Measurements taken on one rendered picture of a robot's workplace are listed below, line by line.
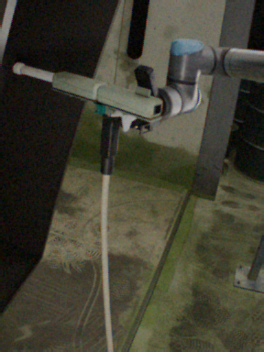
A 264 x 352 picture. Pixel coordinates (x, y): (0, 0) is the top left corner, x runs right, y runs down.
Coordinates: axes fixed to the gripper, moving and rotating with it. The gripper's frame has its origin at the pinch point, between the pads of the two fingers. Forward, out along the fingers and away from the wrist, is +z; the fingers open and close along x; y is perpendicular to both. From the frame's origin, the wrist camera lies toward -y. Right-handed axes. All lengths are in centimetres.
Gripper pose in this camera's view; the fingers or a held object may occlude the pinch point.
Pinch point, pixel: (108, 108)
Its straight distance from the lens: 95.5
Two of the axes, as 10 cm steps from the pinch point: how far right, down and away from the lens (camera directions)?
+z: -6.0, 2.9, -7.4
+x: -7.9, -3.6, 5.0
